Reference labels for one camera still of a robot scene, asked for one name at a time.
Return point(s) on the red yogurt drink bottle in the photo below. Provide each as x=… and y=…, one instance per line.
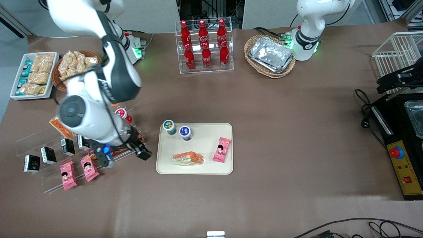
x=121, y=113

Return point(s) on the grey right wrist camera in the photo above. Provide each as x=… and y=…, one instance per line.
x=107, y=158

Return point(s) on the teal snack packet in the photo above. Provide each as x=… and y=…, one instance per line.
x=27, y=72
x=28, y=64
x=19, y=91
x=22, y=82

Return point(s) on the sandwich with white bread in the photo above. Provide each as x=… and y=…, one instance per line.
x=188, y=158

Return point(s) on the small white device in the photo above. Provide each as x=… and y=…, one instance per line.
x=215, y=234

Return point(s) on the small black carton box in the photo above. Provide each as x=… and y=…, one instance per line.
x=49, y=155
x=82, y=142
x=68, y=147
x=32, y=163

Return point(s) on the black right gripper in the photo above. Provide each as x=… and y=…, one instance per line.
x=133, y=140

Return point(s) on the clear bag of crackers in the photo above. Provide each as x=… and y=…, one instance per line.
x=92, y=61
x=71, y=75
x=67, y=61
x=81, y=58

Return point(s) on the black sealing machine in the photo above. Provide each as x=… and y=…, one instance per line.
x=396, y=112

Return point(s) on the cream plastic tray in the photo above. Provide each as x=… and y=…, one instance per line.
x=205, y=138

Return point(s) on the yellow control panel box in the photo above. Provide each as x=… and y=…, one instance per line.
x=408, y=172

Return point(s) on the red cola bottle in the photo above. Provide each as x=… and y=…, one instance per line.
x=185, y=33
x=224, y=56
x=207, y=58
x=221, y=31
x=203, y=33
x=189, y=59

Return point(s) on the green yogurt drink bottle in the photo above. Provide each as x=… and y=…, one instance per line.
x=169, y=126

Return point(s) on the foil tray in machine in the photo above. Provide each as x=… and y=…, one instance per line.
x=416, y=115

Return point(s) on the wrapped sandwich with orange bread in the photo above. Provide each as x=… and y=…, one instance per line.
x=61, y=127

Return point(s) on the clear acrylic stepped stand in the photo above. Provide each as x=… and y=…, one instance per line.
x=36, y=142

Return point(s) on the wicker basket with foil trays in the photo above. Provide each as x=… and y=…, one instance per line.
x=281, y=74

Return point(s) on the metal frame shelf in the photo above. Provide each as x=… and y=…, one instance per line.
x=396, y=10

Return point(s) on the pink cartoon snack packet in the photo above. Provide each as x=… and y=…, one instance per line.
x=221, y=150
x=68, y=175
x=89, y=168

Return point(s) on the clear acrylic bottle rack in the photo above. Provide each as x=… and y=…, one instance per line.
x=198, y=70

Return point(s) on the tan snack bag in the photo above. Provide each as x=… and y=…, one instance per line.
x=44, y=58
x=32, y=89
x=41, y=67
x=38, y=78

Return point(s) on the blue lid yogurt cup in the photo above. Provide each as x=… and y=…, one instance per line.
x=185, y=132

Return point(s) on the white plastic snack bin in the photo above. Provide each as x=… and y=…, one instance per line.
x=55, y=71

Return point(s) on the aluminium foil tray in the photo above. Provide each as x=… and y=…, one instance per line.
x=269, y=53

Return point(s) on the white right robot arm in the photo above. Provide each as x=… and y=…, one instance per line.
x=86, y=119

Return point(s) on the black equipment rack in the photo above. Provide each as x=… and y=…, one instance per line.
x=211, y=8

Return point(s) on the brown wicker snack basket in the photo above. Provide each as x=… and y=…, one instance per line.
x=55, y=81

